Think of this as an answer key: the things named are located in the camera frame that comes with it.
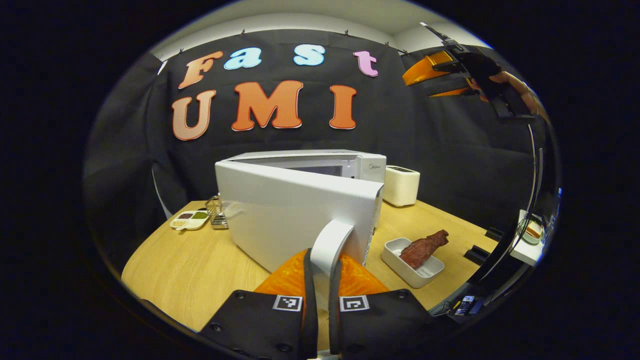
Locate small metal basket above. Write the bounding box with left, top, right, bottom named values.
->
left=205, top=194, right=229, bottom=230

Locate white divided sauce dish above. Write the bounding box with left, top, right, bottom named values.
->
left=169, top=209, right=210, bottom=232

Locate white microwave oven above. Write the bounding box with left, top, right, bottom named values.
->
left=215, top=149, right=387, bottom=281

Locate white side table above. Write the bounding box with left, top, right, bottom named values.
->
left=509, top=209, right=552, bottom=267

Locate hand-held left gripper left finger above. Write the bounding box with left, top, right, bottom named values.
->
left=200, top=248, right=319, bottom=360

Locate white rectangular tray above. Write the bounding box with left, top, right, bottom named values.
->
left=381, top=237, right=445, bottom=289

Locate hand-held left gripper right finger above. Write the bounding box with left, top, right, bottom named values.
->
left=328, top=252, right=451, bottom=359

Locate cream toaster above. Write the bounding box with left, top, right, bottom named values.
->
left=383, top=165, right=421, bottom=208

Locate small bowl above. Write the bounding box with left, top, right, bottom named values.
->
left=519, top=219, right=546, bottom=245

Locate black stand pole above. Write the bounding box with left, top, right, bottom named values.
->
left=470, top=117, right=561, bottom=287

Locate smartphone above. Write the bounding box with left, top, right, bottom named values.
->
left=452, top=294, right=476, bottom=317

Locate brown meat piece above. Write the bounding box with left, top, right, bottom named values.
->
left=398, top=229, right=450, bottom=269

